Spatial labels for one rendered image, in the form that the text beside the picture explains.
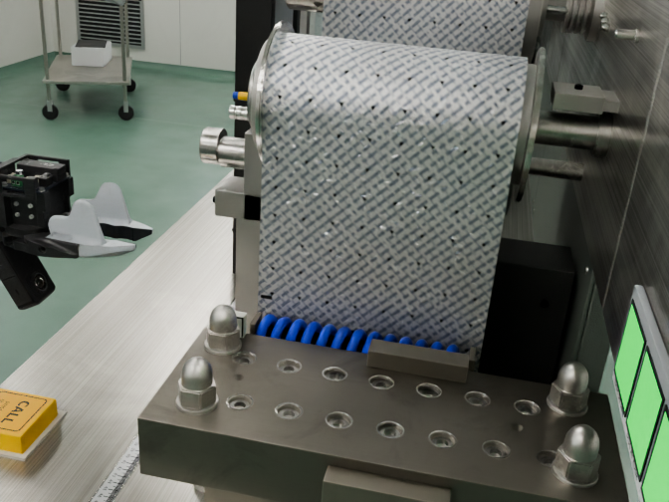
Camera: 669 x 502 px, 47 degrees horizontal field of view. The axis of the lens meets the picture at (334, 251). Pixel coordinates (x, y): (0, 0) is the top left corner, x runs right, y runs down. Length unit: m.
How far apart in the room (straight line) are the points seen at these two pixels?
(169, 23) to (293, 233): 6.14
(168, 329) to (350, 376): 0.39
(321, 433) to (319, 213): 0.22
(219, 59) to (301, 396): 6.13
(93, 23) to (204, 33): 1.00
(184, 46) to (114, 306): 5.81
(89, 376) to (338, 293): 0.34
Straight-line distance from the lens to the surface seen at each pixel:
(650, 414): 0.46
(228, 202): 0.86
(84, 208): 0.81
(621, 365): 0.54
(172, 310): 1.10
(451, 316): 0.78
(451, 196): 0.73
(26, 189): 0.83
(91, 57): 5.77
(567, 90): 0.75
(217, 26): 6.71
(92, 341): 1.04
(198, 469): 0.69
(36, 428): 0.88
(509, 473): 0.65
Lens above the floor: 1.43
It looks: 25 degrees down
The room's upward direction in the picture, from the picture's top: 4 degrees clockwise
